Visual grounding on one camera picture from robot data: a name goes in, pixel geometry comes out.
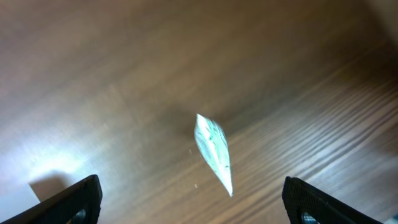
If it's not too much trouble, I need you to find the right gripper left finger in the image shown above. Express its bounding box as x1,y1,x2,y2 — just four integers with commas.
3,174,103,224

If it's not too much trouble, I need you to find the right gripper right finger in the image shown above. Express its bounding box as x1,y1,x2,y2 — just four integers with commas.
282,177,381,224

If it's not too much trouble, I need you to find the white lotion tube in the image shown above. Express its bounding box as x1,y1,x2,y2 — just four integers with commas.
194,114,233,197

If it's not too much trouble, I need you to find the white cardboard box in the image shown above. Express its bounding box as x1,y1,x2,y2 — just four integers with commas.
0,184,40,222

